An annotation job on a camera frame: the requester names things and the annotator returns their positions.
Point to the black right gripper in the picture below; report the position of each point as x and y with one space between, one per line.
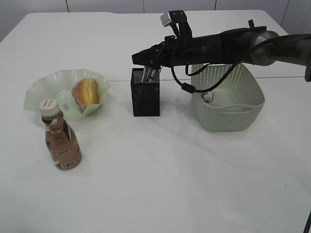
197 50

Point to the paper scrap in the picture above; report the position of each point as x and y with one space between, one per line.
207 96

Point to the sugared bread roll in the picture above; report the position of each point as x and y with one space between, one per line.
85 93

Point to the green wavy glass plate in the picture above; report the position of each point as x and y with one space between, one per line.
58 86

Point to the brown coffee drink bottle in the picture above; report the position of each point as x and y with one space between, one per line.
60 138

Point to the black mesh pen holder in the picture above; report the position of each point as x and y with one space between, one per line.
145 96

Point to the grey grip pen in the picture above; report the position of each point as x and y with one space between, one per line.
151 77
147 74

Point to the green plastic woven basket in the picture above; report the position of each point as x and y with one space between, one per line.
234 105

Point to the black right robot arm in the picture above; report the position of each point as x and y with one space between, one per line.
252 45

